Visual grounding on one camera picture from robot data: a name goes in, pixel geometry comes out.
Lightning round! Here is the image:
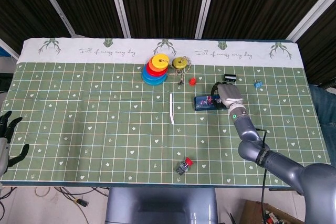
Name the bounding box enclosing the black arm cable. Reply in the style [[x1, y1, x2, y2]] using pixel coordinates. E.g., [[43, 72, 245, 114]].
[[256, 128, 271, 224]]

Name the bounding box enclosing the blue glasses case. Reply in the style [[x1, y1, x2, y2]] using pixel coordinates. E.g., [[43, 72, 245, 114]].
[[193, 94, 229, 112]]

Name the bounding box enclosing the teal stacking ring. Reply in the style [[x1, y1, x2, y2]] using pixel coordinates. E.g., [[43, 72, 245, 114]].
[[141, 70, 169, 86]]

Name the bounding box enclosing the beige floor cable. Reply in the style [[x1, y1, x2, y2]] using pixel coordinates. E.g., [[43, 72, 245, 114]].
[[35, 186, 58, 198]]

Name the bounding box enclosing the red emergency stop button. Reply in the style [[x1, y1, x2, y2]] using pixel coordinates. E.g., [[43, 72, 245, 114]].
[[176, 156, 194, 176]]

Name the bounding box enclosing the person leg in jeans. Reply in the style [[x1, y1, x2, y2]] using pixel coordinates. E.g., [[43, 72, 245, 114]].
[[309, 83, 336, 155]]

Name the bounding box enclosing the green grid tablecloth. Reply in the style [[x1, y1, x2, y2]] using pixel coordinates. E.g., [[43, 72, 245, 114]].
[[4, 37, 332, 187]]

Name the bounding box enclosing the olive green ring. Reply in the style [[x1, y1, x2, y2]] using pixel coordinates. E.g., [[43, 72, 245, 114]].
[[172, 57, 187, 69]]

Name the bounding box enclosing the red stacking ring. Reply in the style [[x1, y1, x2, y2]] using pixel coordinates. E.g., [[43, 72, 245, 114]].
[[145, 62, 168, 77]]

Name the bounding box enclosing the blue stacking ring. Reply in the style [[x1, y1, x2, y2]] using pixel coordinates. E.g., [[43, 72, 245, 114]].
[[142, 66, 168, 82]]

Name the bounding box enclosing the white bent plastic strip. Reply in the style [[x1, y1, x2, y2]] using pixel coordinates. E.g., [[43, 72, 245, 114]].
[[169, 93, 175, 125]]

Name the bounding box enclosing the white aluminium partition post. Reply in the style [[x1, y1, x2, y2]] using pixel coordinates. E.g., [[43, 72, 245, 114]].
[[286, 0, 336, 42], [194, 0, 218, 39], [106, 0, 131, 38], [31, 0, 78, 38]]

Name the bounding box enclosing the grey robot torso base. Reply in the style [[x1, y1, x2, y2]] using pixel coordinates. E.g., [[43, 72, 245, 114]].
[[104, 187, 220, 224]]

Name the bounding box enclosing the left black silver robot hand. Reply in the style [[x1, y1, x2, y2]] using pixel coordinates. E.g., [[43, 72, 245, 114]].
[[0, 110, 30, 176]]

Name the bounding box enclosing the orange stacking ring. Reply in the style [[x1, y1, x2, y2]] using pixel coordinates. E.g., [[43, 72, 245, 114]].
[[148, 58, 169, 73]]

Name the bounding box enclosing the black floor cable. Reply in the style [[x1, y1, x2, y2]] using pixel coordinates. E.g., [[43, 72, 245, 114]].
[[51, 186, 110, 224]]

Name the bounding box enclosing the dark blue table underlay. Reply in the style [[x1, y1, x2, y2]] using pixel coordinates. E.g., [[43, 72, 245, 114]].
[[4, 180, 292, 190]]

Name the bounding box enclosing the brown cardboard box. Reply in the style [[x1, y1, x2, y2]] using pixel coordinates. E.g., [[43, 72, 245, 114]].
[[240, 199, 307, 224]]

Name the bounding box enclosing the yellow stacking ring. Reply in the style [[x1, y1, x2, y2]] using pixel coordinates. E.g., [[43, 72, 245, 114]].
[[151, 54, 170, 69]]

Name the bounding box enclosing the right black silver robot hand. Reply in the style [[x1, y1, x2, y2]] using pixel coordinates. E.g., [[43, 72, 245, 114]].
[[211, 81, 245, 109]]

